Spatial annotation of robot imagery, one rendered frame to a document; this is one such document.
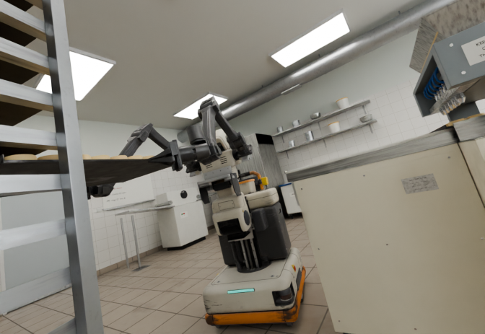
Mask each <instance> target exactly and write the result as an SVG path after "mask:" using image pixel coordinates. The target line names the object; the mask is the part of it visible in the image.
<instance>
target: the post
mask: <svg viewBox="0 0 485 334"><path fill-rule="evenodd" d="M42 2H43V15H44V23H45V36H46V43H47V50H48V64H49V71H50V78H51V91H52V99H53V112H54V120H55V127H56V140H57V147H58V161H59V168H60V176H61V189H62V196H63V204H64V217H65V225H66V238H67V245H68V252H69V265H70V273H71V286H72V294H73V301H74V314H75V322H76V329H77V334H104V329H103V322H102V311H101V305H100V294H99V287H98V281H97V270H96V264H95V252H94V246H93V240H92V229H91V222H90V216H89V205H88V199H87V187H86V181H85V175H84V164H83V158H82V146H81V140H80V134H79V123H78V116H77V105H76V99H75V93H74V81H73V75H72V69H71V58H70V51H69V40H68V34H67V28H66V16H65V10H64V0H42Z"/></svg>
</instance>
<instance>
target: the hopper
mask: <svg viewBox="0 0 485 334"><path fill-rule="evenodd" d="M482 22H485V0H455V1H453V2H451V3H449V4H447V5H445V6H443V7H441V8H439V9H437V10H434V11H433V12H430V13H428V14H426V15H424V16H423V17H421V21H420V24H419V29H418V32H417V36H416V42H415V45H414V50H413V53H412V57H411V62H410V65H409V67H410V68H412V69H414V70H415V71H418V72H419V73H421V71H422V69H423V67H424V64H425V62H426V60H427V57H428V55H429V52H430V50H431V48H432V45H433V44H434V43H437V42H439V41H441V40H444V39H445V38H448V37H450V36H453V35H455V34H458V33H459V32H462V31H464V30H467V29H469V28H471V27H474V26H476V25H479V24H481V23H482Z"/></svg>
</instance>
